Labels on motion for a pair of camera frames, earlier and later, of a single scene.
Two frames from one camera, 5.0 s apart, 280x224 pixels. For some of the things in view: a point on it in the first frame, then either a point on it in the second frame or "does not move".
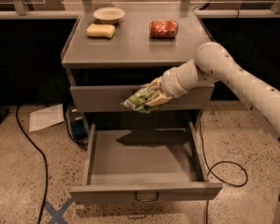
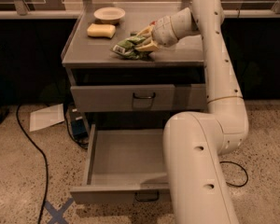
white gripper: (170, 84) → (161, 32)
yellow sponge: (95, 30) does not move
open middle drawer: (145, 165) does not move
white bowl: (108, 15) does not move
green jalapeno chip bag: (137, 101) → (127, 48)
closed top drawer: (111, 98) does not move
